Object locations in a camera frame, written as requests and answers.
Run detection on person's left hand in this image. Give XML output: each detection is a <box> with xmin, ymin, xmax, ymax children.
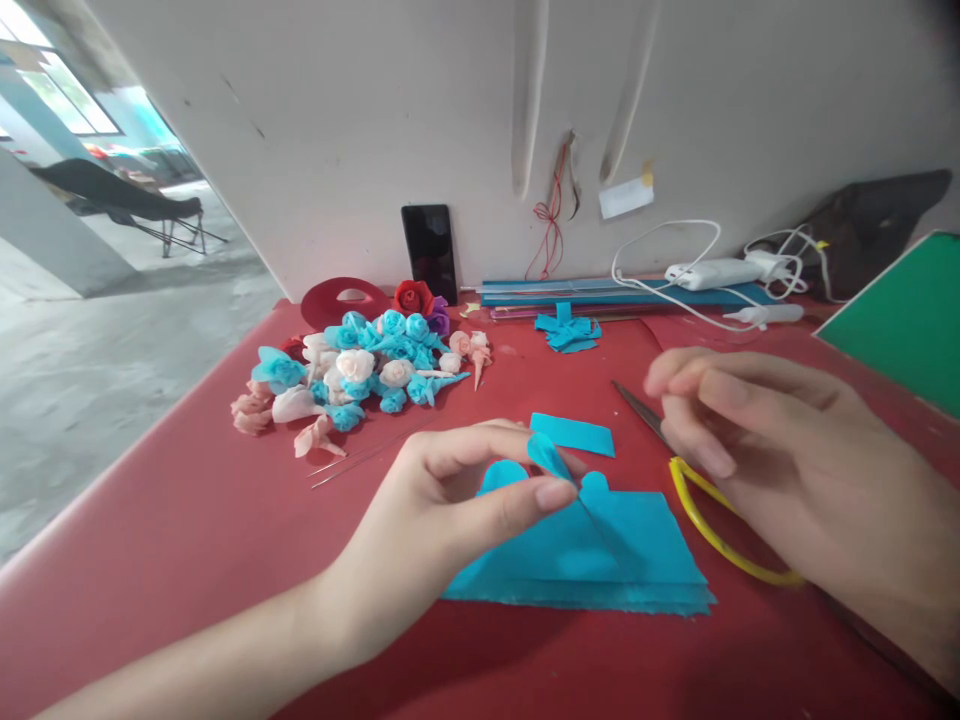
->
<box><xmin>320</xmin><ymin>418</ymin><xmax>592</xmax><ymax>666</ymax></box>

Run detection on person's right hand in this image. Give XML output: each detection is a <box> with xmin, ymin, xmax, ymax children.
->
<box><xmin>643</xmin><ymin>346</ymin><xmax>960</xmax><ymax>661</ymax></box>

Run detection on person's left index finger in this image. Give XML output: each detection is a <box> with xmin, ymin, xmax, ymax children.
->
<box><xmin>404</xmin><ymin>418</ymin><xmax>592</xmax><ymax>489</ymax></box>

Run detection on person's right thumb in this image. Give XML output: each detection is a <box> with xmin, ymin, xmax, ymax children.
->
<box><xmin>659</xmin><ymin>395</ymin><xmax>741</xmax><ymax>481</ymax></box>

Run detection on person's left thumb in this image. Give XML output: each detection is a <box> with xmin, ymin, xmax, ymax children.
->
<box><xmin>443</xmin><ymin>478</ymin><xmax>580</xmax><ymax>558</ymax></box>

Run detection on person's right fingers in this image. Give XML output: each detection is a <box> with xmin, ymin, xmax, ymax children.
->
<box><xmin>643</xmin><ymin>346</ymin><xmax>826</xmax><ymax>421</ymax></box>

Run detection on blue paper bud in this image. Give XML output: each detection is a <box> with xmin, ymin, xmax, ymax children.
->
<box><xmin>524</xmin><ymin>431</ymin><xmax>624</xmax><ymax>575</ymax></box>

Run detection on white glue bottle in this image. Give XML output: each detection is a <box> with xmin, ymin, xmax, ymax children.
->
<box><xmin>722</xmin><ymin>302</ymin><xmax>806</xmax><ymax>332</ymax></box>

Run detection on stack of blue paper sheets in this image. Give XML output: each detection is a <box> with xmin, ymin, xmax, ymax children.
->
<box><xmin>440</xmin><ymin>460</ymin><xmax>718</xmax><ymax>618</ymax></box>

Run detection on blue paper rectangle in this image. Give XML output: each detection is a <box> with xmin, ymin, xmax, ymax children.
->
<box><xmin>528</xmin><ymin>411</ymin><xmax>617</xmax><ymax>460</ymax></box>

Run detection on white power bank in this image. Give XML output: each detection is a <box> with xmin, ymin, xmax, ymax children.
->
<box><xmin>663</xmin><ymin>257</ymin><xmax>766</xmax><ymax>293</ymax></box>

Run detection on pile of paper flowers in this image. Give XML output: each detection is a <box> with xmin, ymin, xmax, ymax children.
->
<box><xmin>228</xmin><ymin>279</ymin><xmax>496</xmax><ymax>460</ymax></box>

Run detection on white charger plug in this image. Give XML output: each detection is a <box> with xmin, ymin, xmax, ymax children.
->
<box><xmin>743</xmin><ymin>248</ymin><xmax>804</xmax><ymax>283</ymax></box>

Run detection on heap of blue paper scraps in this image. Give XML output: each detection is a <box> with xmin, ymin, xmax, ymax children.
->
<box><xmin>533</xmin><ymin>299</ymin><xmax>604</xmax><ymax>355</ymax></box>

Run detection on stack of long blue strips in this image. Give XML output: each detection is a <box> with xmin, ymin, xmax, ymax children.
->
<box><xmin>479</xmin><ymin>276</ymin><xmax>781</xmax><ymax>325</ymax></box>

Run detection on black phone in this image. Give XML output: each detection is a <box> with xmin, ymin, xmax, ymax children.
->
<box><xmin>400</xmin><ymin>203</ymin><xmax>460</xmax><ymax>307</ymax></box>

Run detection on red foam piece with hole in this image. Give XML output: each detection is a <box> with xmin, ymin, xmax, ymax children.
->
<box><xmin>299</xmin><ymin>276</ymin><xmax>393</xmax><ymax>328</ymax></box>

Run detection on green board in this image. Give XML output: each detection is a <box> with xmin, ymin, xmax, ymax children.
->
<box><xmin>812</xmin><ymin>230</ymin><xmax>960</xmax><ymax>421</ymax></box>

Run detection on white paper note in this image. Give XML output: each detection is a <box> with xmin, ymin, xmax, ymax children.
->
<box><xmin>597</xmin><ymin>160</ymin><xmax>656</xmax><ymax>221</ymax></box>

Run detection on dark brown bag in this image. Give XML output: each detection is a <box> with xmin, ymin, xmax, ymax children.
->
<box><xmin>808</xmin><ymin>168</ymin><xmax>954</xmax><ymax>303</ymax></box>

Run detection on black folding chair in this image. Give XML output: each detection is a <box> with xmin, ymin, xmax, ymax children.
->
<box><xmin>28</xmin><ymin>156</ymin><xmax>232</xmax><ymax>260</ymax></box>

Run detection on window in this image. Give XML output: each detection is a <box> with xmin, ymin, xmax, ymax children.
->
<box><xmin>0</xmin><ymin>0</ymin><xmax>118</xmax><ymax>140</ymax></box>

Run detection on yellow handled scissors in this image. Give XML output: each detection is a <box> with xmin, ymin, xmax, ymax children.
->
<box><xmin>610</xmin><ymin>378</ymin><xmax>805</xmax><ymax>588</ymax></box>

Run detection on thin metal wires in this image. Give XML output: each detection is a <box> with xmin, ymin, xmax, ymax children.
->
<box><xmin>305</xmin><ymin>419</ymin><xmax>438</xmax><ymax>491</ymax></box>

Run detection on white cable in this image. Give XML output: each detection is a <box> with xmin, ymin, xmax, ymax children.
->
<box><xmin>611</xmin><ymin>218</ymin><xmax>768</xmax><ymax>332</ymax></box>

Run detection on red string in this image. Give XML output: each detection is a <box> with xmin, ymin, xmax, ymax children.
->
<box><xmin>523</xmin><ymin>134</ymin><xmax>569</xmax><ymax>283</ymax></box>

